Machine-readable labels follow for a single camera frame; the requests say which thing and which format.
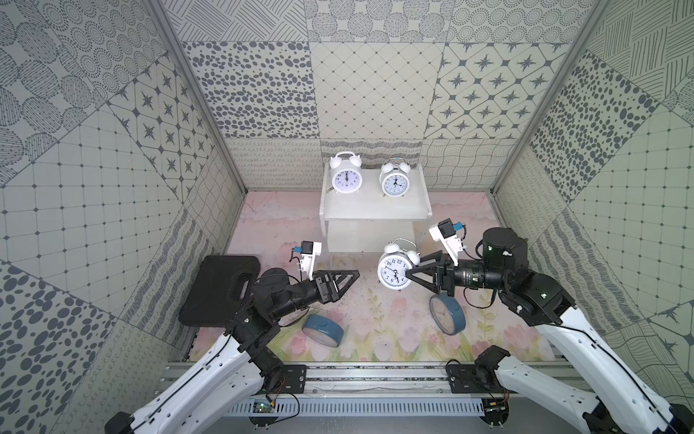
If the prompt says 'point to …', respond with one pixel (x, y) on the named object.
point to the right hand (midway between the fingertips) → (410, 272)
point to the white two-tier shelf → (366, 220)
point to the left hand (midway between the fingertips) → (358, 281)
